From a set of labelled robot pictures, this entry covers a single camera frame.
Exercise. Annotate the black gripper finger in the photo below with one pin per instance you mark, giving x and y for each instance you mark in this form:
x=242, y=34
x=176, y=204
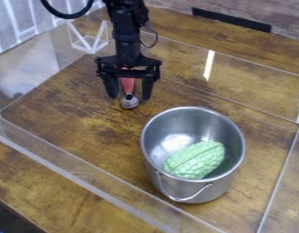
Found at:
x=111, y=86
x=148, y=88

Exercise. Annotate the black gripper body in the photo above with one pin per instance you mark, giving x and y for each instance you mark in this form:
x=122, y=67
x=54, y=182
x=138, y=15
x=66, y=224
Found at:
x=129, y=63

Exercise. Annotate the orange handled metal spoon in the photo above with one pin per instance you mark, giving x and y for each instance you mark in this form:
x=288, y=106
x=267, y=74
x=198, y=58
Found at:
x=130, y=100

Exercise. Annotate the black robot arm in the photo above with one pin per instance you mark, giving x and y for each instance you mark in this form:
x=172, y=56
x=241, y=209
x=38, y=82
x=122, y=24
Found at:
x=129, y=16

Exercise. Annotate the stainless steel pot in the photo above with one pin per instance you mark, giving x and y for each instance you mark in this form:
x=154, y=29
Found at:
x=176, y=129

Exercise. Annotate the green bitter gourd toy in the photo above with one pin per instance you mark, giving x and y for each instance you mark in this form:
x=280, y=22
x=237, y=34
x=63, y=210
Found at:
x=196, y=161

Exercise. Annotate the clear acrylic corner bracket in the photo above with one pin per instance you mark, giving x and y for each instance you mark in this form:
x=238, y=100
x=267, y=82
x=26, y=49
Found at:
x=87, y=43

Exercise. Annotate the black wall strip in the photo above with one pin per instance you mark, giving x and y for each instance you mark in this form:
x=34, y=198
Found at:
x=233, y=20

